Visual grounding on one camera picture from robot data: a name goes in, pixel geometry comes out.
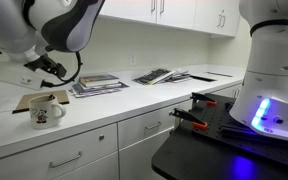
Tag white wall outlet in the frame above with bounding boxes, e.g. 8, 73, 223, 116
129, 54, 137, 66

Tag stack of books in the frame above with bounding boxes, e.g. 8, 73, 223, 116
71, 74, 126, 98

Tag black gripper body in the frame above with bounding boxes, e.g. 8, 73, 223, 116
25, 54, 67, 78

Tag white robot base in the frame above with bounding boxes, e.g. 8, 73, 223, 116
229, 0, 288, 141

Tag white cartoon mug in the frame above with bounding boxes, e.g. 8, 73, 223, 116
29, 96, 66, 130

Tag white lower drawer cabinets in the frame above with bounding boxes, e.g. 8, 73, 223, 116
0, 81, 237, 180

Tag black perforated mounting table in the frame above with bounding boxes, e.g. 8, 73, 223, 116
151, 93, 288, 180

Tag far black orange clamp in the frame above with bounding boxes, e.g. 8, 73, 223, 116
191, 92, 217, 106

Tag white upper wall cabinets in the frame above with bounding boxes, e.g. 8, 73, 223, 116
100, 0, 240, 37

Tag near black orange clamp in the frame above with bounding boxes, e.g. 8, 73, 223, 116
170, 108, 208, 130

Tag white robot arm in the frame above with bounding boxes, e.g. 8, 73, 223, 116
0, 0, 106, 80

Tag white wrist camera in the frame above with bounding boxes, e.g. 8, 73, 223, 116
0, 61, 44, 90

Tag brown cardboard notebook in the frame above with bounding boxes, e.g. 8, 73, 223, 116
12, 90, 69, 114

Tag spread magazines pile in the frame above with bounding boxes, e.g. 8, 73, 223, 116
134, 69, 190, 85

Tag black orange clamp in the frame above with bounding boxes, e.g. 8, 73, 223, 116
191, 92, 217, 106
170, 108, 208, 130

